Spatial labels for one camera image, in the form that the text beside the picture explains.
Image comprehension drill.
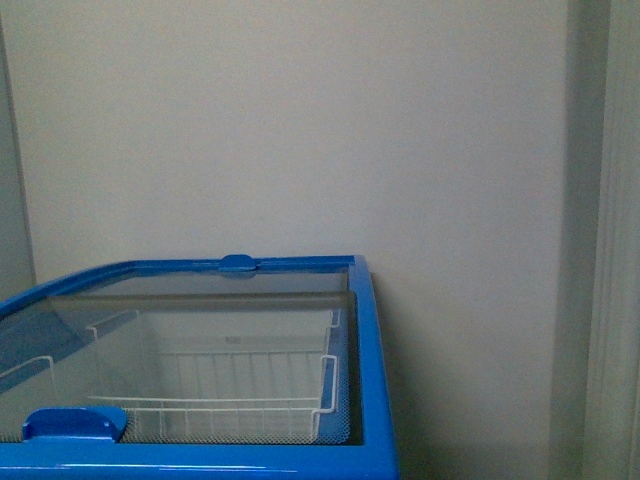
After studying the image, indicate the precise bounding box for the white wire freezer basket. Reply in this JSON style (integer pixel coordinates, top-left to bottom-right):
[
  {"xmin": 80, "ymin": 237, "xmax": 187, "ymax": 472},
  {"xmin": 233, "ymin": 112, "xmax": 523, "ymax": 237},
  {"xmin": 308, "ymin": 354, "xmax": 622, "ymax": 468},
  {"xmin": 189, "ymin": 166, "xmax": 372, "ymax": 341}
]
[{"xmin": 0, "ymin": 308, "xmax": 342, "ymax": 443}]

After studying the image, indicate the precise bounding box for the white blue chest freezer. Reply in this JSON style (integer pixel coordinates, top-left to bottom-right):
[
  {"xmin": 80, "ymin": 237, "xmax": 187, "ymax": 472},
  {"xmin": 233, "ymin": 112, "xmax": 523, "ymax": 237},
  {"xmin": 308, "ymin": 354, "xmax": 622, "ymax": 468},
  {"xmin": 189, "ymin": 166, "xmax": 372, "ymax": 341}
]
[{"xmin": 1, "ymin": 256, "xmax": 399, "ymax": 479}]

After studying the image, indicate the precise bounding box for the rear glass freezer lid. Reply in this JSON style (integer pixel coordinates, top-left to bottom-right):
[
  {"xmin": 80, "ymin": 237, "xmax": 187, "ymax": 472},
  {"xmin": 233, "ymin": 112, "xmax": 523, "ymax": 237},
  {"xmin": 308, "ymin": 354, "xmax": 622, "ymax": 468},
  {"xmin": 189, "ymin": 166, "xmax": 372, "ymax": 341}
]
[{"xmin": 84, "ymin": 254, "xmax": 351, "ymax": 297}]

